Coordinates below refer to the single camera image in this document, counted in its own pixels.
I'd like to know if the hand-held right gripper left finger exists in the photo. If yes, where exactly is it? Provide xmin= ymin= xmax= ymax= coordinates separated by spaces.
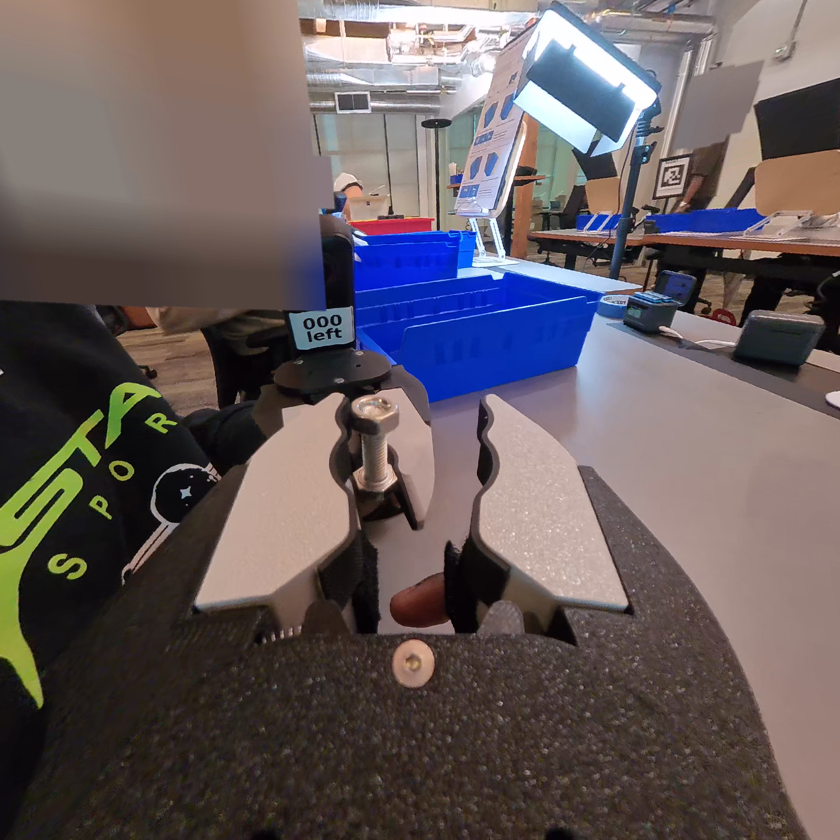
xmin=195 ymin=392 xmax=382 ymax=637

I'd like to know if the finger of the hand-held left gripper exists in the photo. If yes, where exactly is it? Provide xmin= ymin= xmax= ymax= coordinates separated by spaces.
xmin=381 ymin=385 xmax=437 ymax=529

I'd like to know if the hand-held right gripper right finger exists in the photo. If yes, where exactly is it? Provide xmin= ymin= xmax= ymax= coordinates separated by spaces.
xmin=444 ymin=394 xmax=631 ymax=637

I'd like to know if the silver hex bolt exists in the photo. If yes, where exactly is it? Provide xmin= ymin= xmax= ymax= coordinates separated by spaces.
xmin=355 ymin=428 xmax=399 ymax=497

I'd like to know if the person's left forearm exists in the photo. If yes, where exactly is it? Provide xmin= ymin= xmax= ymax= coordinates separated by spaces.
xmin=184 ymin=401 xmax=283 ymax=473

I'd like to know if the red plastic bin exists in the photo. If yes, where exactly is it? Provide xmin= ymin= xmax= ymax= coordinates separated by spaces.
xmin=348 ymin=217 xmax=434 ymax=237

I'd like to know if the black printed shirt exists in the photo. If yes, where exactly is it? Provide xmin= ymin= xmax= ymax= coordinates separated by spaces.
xmin=0 ymin=302 xmax=263 ymax=788

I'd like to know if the black and blue device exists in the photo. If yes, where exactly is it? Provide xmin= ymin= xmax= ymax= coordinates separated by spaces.
xmin=624 ymin=292 xmax=679 ymax=332

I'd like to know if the dark blue bag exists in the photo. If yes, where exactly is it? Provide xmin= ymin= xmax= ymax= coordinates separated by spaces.
xmin=653 ymin=269 xmax=699 ymax=305

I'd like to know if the black floor lamp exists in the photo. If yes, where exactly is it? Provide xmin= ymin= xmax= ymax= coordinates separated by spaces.
xmin=420 ymin=119 xmax=452 ymax=231

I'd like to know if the roll-up banner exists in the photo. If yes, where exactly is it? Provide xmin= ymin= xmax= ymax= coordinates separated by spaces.
xmin=456 ymin=33 xmax=532 ymax=217

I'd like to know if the grey tool case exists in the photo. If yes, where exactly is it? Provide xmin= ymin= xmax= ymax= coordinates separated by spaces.
xmin=731 ymin=310 xmax=825 ymax=368

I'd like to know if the long wooden desk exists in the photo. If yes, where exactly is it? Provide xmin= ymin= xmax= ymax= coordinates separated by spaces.
xmin=529 ymin=226 xmax=840 ymax=309

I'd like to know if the studio light on stand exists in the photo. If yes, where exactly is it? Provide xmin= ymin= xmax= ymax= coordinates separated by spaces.
xmin=512 ymin=4 xmax=661 ymax=283

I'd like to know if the white cable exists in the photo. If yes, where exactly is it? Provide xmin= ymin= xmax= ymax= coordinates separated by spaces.
xmin=657 ymin=329 xmax=739 ymax=353

